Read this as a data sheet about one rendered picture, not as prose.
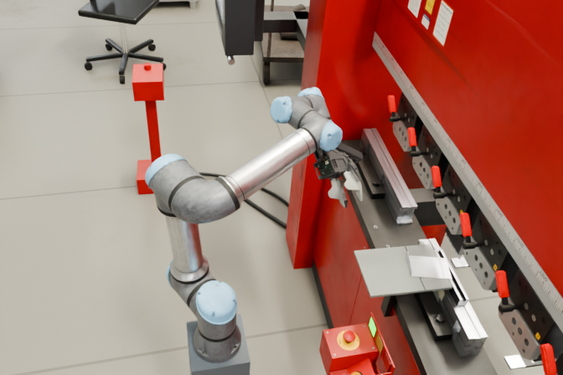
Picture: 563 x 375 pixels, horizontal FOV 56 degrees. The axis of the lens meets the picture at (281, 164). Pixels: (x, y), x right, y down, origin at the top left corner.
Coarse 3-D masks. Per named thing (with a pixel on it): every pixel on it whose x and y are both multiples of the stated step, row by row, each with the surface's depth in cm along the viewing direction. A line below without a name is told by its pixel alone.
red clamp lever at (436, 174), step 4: (432, 168) 158; (436, 168) 158; (432, 172) 158; (436, 172) 157; (432, 176) 158; (436, 176) 157; (440, 176) 158; (432, 180) 158; (436, 180) 157; (440, 180) 157; (436, 184) 157; (440, 184) 157; (436, 188) 157; (440, 188) 157; (436, 192) 157; (440, 192) 157; (436, 196) 156; (440, 196) 156; (444, 196) 156
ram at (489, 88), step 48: (384, 0) 198; (480, 0) 135; (528, 0) 117; (432, 48) 162; (480, 48) 136; (528, 48) 118; (432, 96) 164; (480, 96) 138; (528, 96) 119; (480, 144) 139; (528, 144) 120; (528, 192) 120; (528, 240) 122
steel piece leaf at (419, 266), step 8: (408, 256) 169; (416, 256) 172; (408, 264) 168; (416, 264) 169; (424, 264) 169; (432, 264) 170; (440, 264) 170; (416, 272) 166; (424, 272) 167; (432, 272) 167; (440, 272) 167
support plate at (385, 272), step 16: (368, 256) 171; (384, 256) 171; (400, 256) 171; (432, 256) 172; (368, 272) 165; (384, 272) 166; (400, 272) 166; (368, 288) 161; (384, 288) 161; (400, 288) 161; (416, 288) 162; (432, 288) 162; (448, 288) 163
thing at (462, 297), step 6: (438, 252) 175; (450, 270) 169; (456, 276) 166; (456, 282) 165; (456, 288) 163; (462, 288) 163; (456, 294) 162; (462, 294) 162; (456, 300) 162; (462, 300) 161
